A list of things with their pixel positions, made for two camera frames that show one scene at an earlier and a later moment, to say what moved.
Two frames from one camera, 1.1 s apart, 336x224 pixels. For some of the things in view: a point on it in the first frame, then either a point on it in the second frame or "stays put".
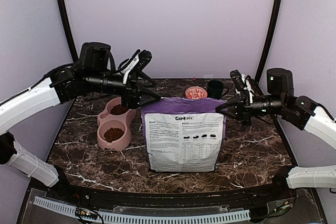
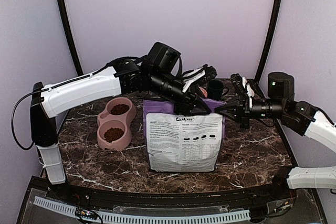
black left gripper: x=133 y=98 → x=185 y=106
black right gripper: x=239 y=112 stays put
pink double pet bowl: x=114 y=129 stays put
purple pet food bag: x=184 y=134 stays put
